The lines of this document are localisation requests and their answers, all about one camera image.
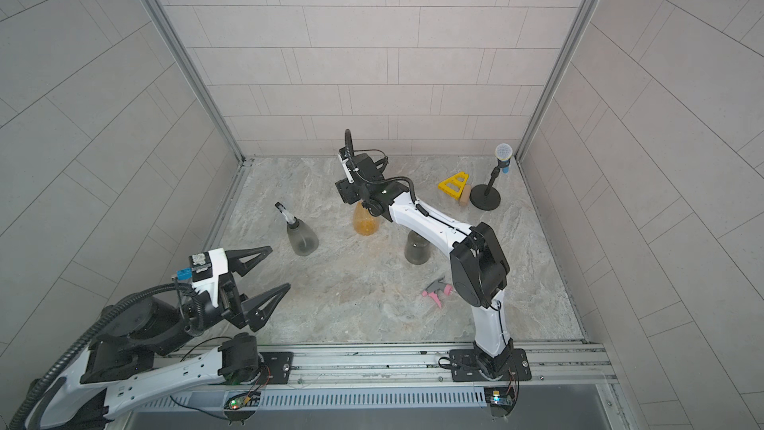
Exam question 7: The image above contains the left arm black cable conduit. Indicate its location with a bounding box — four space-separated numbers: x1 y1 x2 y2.
8 283 195 430

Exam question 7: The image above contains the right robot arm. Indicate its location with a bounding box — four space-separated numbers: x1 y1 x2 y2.
335 147 513 380

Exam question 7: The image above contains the pink grey spray nozzle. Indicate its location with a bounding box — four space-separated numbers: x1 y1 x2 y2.
421 277 454 309

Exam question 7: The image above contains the orange plastic bottle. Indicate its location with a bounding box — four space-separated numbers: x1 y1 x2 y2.
352 202 380 236

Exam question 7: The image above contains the dark grey bottle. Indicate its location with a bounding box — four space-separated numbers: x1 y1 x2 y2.
404 231 431 265

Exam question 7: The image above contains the microphone on black stand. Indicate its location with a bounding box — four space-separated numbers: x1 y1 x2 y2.
470 143 513 211

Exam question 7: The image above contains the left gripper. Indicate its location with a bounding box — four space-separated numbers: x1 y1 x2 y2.
152 247 288 354

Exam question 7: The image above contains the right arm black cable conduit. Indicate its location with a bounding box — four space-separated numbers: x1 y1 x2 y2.
342 128 428 216

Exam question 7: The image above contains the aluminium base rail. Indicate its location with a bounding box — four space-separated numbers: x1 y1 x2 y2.
139 340 617 421

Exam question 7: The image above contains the yellow triangle block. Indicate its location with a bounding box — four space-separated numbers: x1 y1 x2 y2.
438 172 470 201

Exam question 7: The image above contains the black white spray nozzle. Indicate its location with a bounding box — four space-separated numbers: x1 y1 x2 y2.
275 202 298 228

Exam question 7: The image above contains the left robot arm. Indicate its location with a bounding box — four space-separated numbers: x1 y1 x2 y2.
8 246 290 429

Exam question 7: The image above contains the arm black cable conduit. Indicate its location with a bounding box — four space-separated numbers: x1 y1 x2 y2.
8 283 195 430
342 128 428 216

